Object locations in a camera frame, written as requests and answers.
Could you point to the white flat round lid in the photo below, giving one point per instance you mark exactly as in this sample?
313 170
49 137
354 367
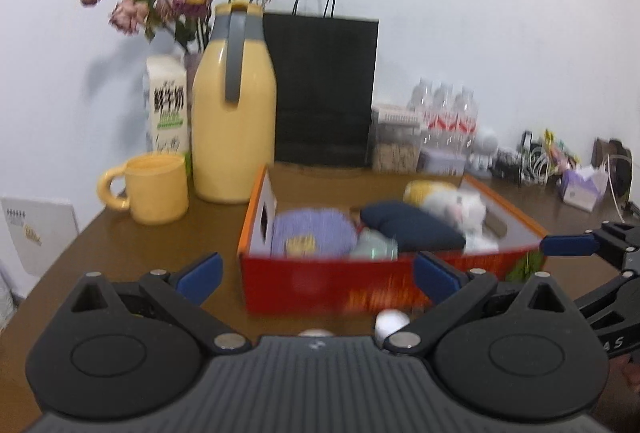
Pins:
316 333

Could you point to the yellow ceramic mug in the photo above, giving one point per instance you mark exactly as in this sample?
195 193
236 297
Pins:
152 188

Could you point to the black paper shopping bag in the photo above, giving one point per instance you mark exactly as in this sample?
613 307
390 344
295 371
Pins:
324 66

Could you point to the water bottle left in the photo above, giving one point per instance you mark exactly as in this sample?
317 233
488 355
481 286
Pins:
421 100

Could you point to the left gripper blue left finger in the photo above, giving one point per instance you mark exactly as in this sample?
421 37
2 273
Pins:
190 286

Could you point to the water bottle middle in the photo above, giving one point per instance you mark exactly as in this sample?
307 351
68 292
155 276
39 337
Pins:
443 116

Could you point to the small white bottle cap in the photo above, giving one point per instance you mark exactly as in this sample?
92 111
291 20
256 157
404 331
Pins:
388 322

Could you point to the purple drawstring cloth bag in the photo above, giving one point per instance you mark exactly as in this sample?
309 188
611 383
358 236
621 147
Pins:
312 233

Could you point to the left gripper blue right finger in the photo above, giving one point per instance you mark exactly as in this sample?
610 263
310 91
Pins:
438 280

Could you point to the water bottle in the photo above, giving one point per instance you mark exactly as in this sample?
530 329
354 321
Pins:
443 116
466 110
421 100

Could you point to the white milk carton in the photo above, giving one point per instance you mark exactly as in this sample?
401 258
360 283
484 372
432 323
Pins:
166 94

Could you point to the navy zip pouch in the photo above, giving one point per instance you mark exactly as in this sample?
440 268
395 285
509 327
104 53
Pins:
412 228

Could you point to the yellow thermos jug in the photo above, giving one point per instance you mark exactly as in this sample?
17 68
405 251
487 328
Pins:
234 102

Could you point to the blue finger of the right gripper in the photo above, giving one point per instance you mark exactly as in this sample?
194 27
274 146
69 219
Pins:
582 245

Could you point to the colourful snack packet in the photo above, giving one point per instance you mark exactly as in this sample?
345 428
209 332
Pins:
560 157

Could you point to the white robot toy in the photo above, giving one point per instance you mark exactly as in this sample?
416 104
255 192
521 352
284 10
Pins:
484 149

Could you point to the white wall panel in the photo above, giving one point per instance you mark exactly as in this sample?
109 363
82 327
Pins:
40 230

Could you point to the water bottle right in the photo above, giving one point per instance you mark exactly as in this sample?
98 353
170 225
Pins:
466 110

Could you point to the clear snack container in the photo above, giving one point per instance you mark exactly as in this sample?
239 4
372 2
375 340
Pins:
396 134

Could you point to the red cardboard box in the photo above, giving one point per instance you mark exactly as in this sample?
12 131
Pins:
339 285

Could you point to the purple tissue pack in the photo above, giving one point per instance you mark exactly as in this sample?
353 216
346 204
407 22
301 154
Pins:
583 188

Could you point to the white and yellow plush hamster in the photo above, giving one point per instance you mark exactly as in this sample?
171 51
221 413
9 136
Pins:
462 209

